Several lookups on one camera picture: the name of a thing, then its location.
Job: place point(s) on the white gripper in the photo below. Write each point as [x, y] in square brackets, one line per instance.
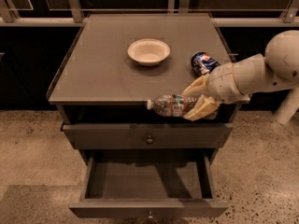
[220, 83]

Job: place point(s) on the clear plastic water bottle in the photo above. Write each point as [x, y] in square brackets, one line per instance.
[172, 105]

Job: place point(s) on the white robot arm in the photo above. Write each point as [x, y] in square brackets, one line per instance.
[275, 70]

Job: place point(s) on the round top drawer knob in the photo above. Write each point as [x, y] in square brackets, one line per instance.
[149, 140]

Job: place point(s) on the round drawer knob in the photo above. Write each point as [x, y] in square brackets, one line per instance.
[150, 215]
[149, 140]

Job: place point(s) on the grey drawer cabinet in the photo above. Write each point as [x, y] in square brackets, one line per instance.
[101, 84]

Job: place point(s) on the grey top drawer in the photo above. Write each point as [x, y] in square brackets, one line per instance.
[133, 136]

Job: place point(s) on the grey open middle drawer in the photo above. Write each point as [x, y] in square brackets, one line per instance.
[132, 182]

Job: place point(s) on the round middle drawer knob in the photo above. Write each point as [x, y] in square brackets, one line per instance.
[150, 215]

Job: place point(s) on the blue Pepsi can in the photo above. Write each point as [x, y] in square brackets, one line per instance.
[203, 64]

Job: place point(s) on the white paper bowl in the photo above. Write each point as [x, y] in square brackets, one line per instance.
[148, 51]

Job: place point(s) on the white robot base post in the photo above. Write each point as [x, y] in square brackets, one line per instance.
[288, 107]

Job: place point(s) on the metal railing frame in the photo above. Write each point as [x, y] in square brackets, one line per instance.
[223, 13]

